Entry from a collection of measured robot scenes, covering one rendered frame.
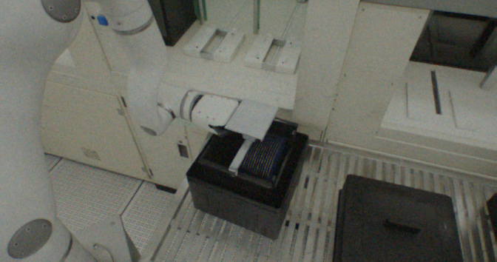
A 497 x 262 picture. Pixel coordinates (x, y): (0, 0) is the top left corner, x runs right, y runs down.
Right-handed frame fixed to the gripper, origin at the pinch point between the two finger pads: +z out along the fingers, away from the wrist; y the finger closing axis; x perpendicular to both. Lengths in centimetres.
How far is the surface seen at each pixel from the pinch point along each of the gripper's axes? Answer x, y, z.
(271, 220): -18.8, 13.7, 11.6
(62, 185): -106, -2, -125
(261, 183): -7.1, 11.5, 7.7
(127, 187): -106, -16, -87
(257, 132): 2.7, 4.7, 3.6
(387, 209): -19.5, -2.3, 39.5
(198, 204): -26.2, 13.7, -11.1
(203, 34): -16, -58, -47
